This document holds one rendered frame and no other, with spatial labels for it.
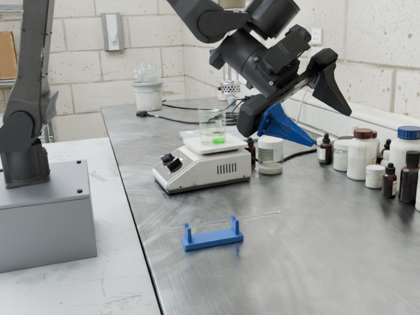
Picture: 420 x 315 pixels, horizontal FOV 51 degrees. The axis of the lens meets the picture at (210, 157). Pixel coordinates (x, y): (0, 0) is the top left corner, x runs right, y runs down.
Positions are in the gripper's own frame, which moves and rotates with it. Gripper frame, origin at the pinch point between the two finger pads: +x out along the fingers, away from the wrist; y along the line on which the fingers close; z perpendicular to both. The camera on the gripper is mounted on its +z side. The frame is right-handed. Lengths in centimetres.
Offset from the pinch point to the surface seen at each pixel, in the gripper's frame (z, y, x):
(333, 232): -18.4, -1.5, 12.9
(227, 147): -31.3, 2.9, -15.6
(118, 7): -168, 94, -203
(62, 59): -189, 45, -204
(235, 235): -18.4, -14.5, 2.7
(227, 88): -55, 30, -41
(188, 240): -17.5, -21.4, -1.3
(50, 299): -12.3, -42.1, -5.6
